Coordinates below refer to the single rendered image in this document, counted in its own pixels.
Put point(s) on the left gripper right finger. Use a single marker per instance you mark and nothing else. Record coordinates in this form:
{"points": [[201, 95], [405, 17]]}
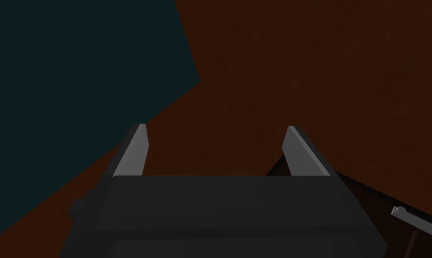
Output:
{"points": [[304, 156]]}

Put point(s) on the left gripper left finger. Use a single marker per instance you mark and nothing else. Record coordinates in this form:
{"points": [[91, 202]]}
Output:
{"points": [[133, 154]]}

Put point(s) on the dark brown door leaf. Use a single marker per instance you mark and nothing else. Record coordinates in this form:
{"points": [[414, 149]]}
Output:
{"points": [[388, 229]]}

